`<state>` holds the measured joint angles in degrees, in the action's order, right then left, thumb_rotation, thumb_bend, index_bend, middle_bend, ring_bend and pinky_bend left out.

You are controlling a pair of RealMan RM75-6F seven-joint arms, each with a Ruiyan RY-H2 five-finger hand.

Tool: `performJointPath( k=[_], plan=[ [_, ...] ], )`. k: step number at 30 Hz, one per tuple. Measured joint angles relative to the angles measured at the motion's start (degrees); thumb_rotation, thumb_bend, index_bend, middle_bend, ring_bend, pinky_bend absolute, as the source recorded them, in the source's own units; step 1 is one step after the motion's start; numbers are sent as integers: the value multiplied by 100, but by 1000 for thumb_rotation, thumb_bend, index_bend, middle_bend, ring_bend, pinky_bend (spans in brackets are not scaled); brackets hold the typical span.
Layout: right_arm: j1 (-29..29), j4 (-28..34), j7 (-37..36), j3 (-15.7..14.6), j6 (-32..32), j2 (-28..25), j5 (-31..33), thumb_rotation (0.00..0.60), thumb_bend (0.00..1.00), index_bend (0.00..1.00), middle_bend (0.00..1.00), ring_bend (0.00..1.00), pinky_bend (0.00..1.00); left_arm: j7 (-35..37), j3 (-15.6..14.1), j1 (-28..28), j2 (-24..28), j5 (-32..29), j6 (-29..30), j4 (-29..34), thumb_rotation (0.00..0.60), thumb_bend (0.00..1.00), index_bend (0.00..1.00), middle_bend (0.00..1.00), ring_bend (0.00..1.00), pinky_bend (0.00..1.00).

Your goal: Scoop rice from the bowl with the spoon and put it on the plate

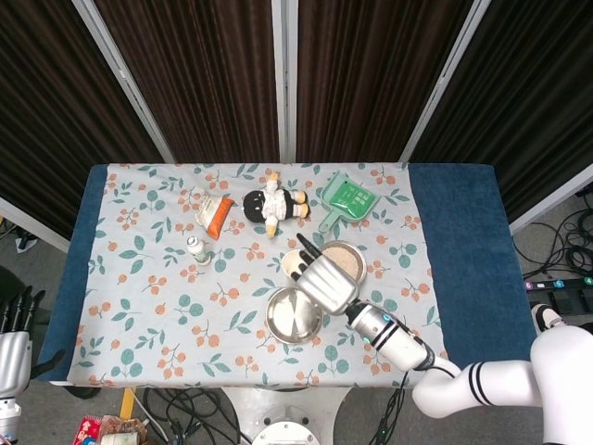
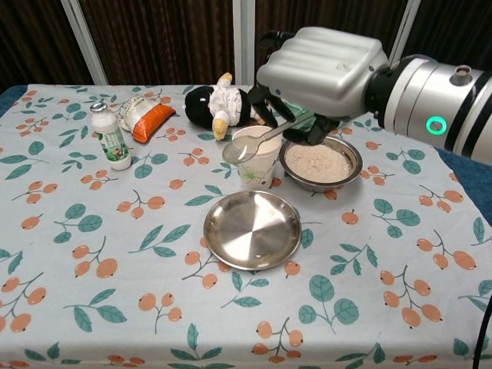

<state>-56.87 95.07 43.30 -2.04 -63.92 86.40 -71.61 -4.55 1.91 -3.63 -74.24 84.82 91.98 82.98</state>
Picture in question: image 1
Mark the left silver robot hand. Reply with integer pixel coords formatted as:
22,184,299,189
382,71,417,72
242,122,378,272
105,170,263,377
0,285,67,399

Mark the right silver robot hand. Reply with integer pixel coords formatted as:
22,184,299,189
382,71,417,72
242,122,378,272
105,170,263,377
287,234,361,317

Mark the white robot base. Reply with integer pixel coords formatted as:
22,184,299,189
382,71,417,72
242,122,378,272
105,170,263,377
221,387,353,445

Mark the white rice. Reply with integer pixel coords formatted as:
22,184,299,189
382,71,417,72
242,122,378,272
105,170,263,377
322,246,362,280

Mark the steel bowl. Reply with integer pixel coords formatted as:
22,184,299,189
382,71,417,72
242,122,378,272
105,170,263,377
318,240,369,286

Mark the white paper cup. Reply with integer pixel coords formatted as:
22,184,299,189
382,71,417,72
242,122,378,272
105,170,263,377
281,248,312,284

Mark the steel plate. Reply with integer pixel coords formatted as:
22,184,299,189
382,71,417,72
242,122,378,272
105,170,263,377
265,286,324,345

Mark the green foil packet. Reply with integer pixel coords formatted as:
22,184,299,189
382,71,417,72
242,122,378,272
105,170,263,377
331,181,376,219

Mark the green plastic dustpan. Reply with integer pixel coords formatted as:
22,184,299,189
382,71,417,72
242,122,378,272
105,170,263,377
317,171,383,234

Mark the black and white plush doll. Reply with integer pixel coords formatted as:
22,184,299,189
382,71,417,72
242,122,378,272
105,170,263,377
242,171,312,239

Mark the red snack package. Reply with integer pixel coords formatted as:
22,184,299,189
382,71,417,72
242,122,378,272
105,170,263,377
73,415,104,445

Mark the yellow floor tape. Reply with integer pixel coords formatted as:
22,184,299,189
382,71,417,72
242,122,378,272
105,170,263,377
119,388,137,421

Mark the small white drink bottle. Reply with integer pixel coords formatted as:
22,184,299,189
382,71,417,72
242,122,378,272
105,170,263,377
185,235,212,266

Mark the orange and white snack bag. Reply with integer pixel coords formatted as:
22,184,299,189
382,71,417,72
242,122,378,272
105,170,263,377
193,185,233,241

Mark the blue table cover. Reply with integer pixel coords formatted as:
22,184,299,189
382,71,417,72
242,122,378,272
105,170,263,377
35,161,546,386

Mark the floral tablecloth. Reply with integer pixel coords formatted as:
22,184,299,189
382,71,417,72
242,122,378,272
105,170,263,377
66,161,453,389

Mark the dark folding screen panel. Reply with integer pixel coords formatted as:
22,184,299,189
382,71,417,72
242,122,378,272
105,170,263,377
282,0,492,164
71,0,291,164
398,0,593,234
0,0,176,254

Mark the white and black shoe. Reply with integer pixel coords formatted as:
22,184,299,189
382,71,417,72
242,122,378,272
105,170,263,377
530,303,564,336

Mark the black power strip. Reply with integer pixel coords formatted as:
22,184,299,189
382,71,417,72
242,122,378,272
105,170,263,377
523,276,593,292

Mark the black cable bundle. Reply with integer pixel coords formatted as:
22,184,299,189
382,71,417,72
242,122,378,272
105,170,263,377
138,388,245,445
512,192,593,279

